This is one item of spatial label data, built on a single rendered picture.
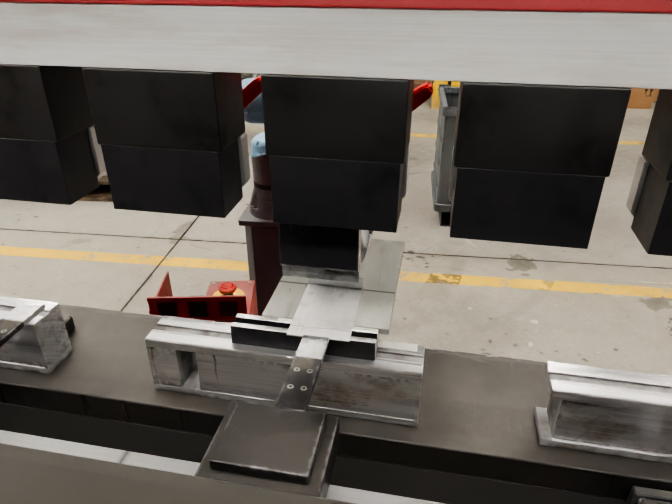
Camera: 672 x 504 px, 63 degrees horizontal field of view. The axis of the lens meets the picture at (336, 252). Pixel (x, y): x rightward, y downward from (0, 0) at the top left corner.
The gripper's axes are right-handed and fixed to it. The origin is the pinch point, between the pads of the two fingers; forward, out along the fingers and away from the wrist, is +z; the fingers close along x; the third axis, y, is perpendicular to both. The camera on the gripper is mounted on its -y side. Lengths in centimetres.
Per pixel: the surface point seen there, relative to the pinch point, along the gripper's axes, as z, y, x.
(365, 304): 6.2, -0.2, 5.0
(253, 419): 21.2, 23.1, -2.5
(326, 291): 4.7, -1.6, -1.2
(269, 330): 11.7, 6.3, -6.8
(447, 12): -17.3, 34.0, 13.0
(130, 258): -24, -192, -144
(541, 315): -16, -181, 67
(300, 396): 19.0, 15.7, 0.5
